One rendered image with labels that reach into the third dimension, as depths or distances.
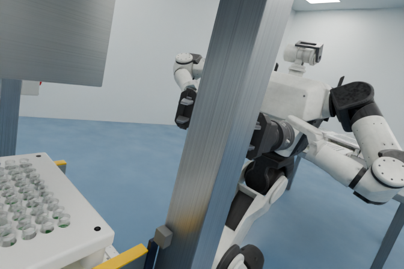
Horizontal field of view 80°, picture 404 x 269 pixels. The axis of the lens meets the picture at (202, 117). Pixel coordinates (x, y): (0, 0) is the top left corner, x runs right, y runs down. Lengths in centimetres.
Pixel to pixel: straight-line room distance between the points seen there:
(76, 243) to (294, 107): 73
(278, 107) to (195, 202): 64
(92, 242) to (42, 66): 25
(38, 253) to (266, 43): 32
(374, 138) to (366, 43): 460
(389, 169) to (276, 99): 38
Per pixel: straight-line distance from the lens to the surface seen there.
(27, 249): 33
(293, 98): 87
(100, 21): 45
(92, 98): 393
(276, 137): 67
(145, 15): 403
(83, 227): 35
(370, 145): 81
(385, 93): 507
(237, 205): 99
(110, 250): 43
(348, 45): 547
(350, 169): 74
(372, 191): 74
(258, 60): 27
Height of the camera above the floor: 122
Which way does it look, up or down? 12 degrees down
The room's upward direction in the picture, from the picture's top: 14 degrees clockwise
